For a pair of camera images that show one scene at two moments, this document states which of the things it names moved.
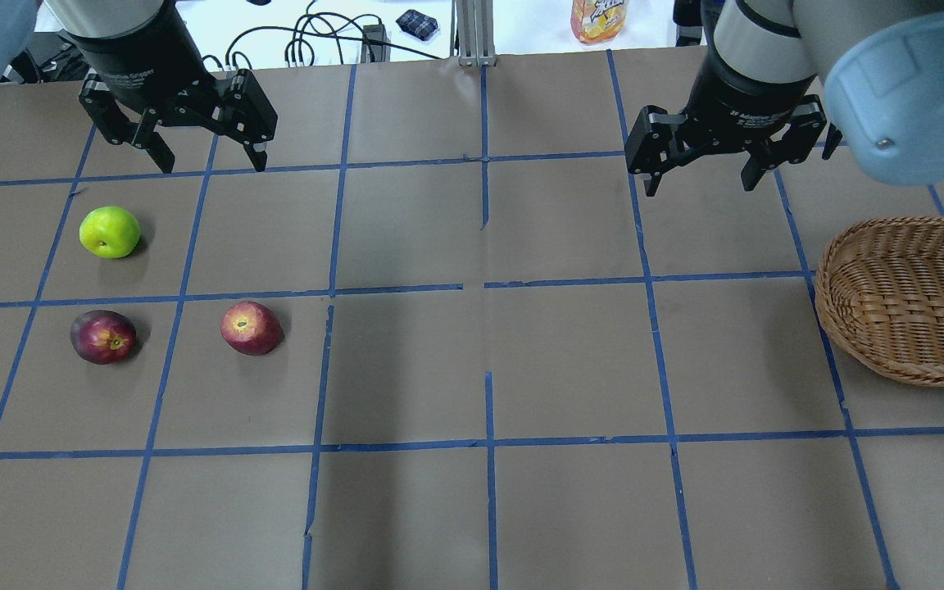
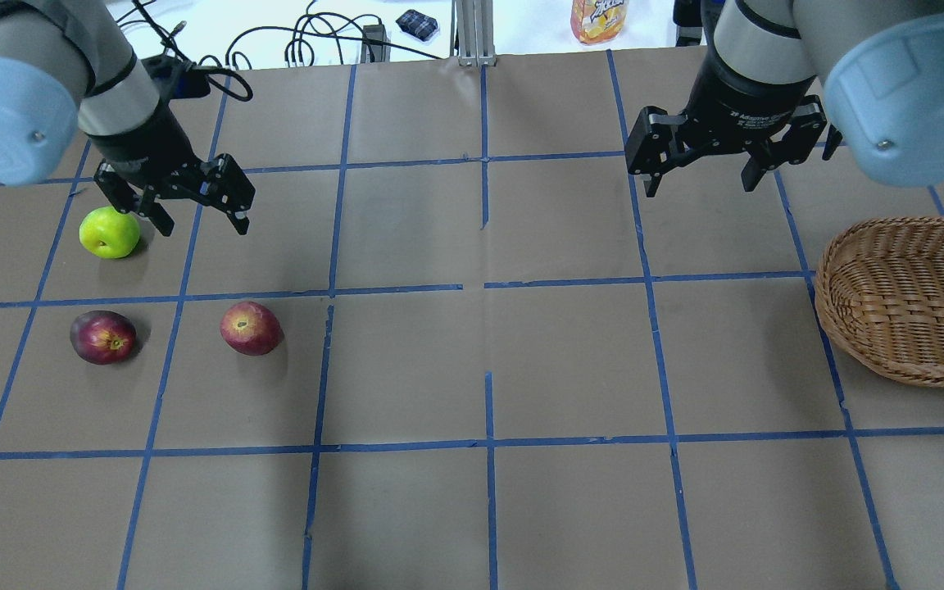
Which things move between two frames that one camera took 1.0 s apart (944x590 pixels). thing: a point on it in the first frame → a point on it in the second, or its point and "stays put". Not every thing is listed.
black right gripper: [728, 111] stays put
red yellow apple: [250, 328] stays put
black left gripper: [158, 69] → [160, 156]
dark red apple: [102, 337] stays put
